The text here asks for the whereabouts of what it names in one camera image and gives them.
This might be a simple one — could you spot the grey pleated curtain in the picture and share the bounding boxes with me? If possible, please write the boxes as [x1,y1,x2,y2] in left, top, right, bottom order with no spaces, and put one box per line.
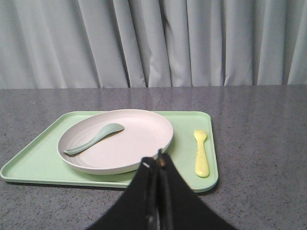
[0,0,307,89]

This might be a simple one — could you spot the yellow plastic fork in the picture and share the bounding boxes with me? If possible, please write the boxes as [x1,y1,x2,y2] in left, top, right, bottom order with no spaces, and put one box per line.
[194,129,210,178]

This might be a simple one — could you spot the light green tray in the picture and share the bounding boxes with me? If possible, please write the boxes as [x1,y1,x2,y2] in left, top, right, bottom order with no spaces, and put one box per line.
[0,111,218,193]

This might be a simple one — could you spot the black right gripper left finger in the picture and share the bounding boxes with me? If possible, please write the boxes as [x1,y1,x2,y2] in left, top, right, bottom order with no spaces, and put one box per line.
[88,157,157,230]

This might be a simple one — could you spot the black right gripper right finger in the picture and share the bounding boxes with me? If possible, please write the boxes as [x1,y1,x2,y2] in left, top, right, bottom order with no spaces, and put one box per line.
[157,150,235,230]

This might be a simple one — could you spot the cream round plate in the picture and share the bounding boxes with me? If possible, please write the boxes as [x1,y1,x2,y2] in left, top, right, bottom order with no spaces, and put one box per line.
[58,109,173,175]

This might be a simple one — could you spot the pale green spoon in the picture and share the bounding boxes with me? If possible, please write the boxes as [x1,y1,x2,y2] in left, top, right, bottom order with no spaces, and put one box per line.
[63,123,124,155]

